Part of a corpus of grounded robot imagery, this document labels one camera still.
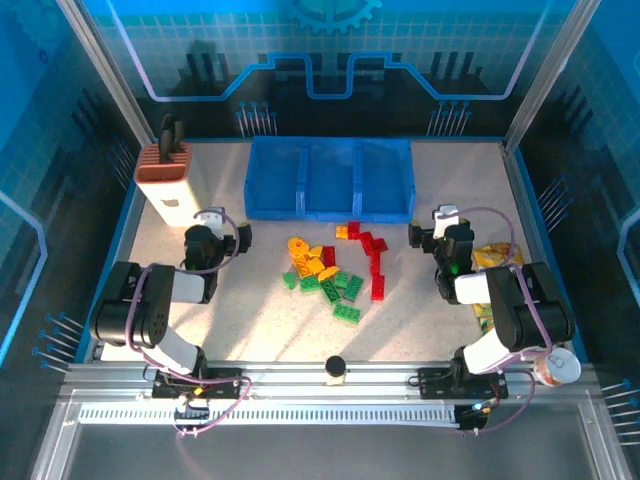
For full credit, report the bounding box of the blue three-compartment bin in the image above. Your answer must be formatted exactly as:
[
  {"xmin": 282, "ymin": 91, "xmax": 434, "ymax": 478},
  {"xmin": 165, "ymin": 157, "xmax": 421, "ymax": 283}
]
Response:
[{"xmin": 243, "ymin": 135, "xmax": 416, "ymax": 224}]

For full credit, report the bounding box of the white knife block brown top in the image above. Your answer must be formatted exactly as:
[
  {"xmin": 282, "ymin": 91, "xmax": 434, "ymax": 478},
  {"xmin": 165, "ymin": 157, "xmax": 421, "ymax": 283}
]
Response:
[{"xmin": 133, "ymin": 141, "xmax": 209, "ymax": 229}]

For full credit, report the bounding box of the green yellow snack bag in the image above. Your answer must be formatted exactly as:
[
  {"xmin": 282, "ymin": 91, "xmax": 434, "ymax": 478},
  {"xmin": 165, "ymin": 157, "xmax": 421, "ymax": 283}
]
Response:
[{"xmin": 472, "ymin": 299, "xmax": 496, "ymax": 334}]

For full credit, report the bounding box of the black knob on beige base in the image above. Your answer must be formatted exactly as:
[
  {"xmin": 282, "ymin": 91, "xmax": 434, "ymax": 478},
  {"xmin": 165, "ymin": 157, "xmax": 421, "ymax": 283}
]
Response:
[{"xmin": 323, "ymin": 354, "xmax": 349, "ymax": 387}]

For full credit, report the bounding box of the small circuit board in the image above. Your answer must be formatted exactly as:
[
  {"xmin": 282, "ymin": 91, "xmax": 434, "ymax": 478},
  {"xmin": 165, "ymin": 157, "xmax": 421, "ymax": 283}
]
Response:
[
  {"xmin": 173, "ymin": 399, "xmax": 211, "ymax": 424},
  {"xmin": 457, "ymin": 399, "xmax": 496, "ymax": 434}
]

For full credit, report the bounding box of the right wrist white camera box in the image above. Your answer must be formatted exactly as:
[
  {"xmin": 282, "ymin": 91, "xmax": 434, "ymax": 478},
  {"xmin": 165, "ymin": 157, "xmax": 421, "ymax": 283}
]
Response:
[{"xmin": 432, "ymin": 203, "xmax": 460, "ymax": 239}]

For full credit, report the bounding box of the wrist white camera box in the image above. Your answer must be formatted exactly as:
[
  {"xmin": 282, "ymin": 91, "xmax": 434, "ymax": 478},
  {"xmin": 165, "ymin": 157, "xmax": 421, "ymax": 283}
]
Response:
[
  {"xmin": 432, "ymin": 203, "xmax": 460, "ymax": 239},
  {"xmin": 194, "ymin": 208, "xmax": 224, "ymax": 236}
]

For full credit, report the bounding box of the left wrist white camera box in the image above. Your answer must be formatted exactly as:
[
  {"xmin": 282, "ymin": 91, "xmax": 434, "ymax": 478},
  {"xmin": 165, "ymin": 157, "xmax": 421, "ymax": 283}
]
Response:
[{"xmin": 194, "ymin": 208, "xmax": 224, "ymax": 236}]

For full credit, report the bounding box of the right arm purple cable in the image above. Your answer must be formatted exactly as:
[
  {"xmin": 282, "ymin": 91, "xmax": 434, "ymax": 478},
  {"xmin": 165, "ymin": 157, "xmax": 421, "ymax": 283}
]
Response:
[{"xmin": 457, "ymin": 206, "xmax": 555, "ymax": 436}]

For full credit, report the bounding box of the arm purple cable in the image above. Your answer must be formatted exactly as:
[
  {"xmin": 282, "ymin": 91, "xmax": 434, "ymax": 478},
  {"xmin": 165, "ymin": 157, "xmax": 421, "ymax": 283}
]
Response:
[
  {"xmin": 127, "ymin": 208, "xmax": 251, "ymax": 439},
  {"xmin": 457, "ymin": 206, "xmax": 555, "ymax": 436}
]

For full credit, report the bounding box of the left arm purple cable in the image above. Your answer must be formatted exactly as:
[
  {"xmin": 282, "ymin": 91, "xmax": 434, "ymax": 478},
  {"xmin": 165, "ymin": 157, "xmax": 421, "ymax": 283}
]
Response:
[{"xmin": 127, "ymin": 208, "xmax": 251, "ymax": 439}]

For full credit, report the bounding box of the black knife handle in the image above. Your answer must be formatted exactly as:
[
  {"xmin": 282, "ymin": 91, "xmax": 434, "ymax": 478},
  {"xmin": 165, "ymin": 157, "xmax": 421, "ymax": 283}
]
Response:
[
  {"xmin": 158, "ymin": 114, "xmax": 174, "ymax": 164},
  {"xmin": 169, "ymin": 119, "xmax": 185, "ymax": 164}
]

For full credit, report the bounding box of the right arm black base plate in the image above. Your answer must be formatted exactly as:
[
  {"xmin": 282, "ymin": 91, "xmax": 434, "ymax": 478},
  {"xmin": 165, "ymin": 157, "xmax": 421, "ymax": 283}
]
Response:
[{"xmin": 417, "ymin": 367, "xmax": 509, "ymax": 400}]

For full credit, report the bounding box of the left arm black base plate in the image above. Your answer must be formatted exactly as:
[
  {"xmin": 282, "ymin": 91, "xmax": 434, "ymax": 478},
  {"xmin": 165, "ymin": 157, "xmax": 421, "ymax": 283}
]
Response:
[{"xmin": 151, "ymin": 367, "xmax": 251, "ymax": 401}]

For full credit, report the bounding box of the aluminium front rail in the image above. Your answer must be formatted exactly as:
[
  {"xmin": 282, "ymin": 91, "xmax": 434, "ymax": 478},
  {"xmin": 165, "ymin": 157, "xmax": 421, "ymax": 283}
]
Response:
[{"xmin": 62, "ymin": 360, "xmax": 599, "ymax": 390}]

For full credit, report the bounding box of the slotted white cable duct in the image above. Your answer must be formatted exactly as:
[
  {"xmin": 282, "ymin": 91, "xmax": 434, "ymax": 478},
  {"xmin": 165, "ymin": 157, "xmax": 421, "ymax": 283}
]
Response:
[{"xmin": 78, "ymin": 403, "xmax": 461, "ymax": 427}]

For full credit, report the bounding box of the aluminium frame post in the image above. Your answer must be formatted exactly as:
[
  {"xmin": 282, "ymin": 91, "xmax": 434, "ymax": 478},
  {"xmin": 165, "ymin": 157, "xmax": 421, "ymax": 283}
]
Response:
[
  {"xmin": 55, "ymin": 0, "xmax": 156, "ymax": 146},
  {"xmin": 502, "ymin": 0, "xmax": 604, "ymax": 154}
]

